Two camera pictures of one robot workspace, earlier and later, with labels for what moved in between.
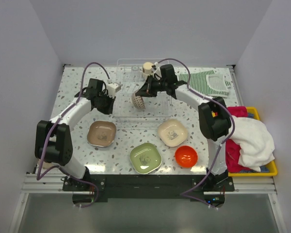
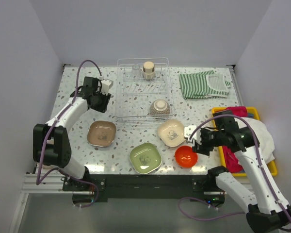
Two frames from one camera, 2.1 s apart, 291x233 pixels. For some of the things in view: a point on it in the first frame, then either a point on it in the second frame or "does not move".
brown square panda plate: (101, 133) does not move
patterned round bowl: (138, 101) → (160, 107)
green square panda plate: (145, 157) does not move
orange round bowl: (186, 156) does not move
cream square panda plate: (172, 132) does not move
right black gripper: (146, 90) → (202, 147)
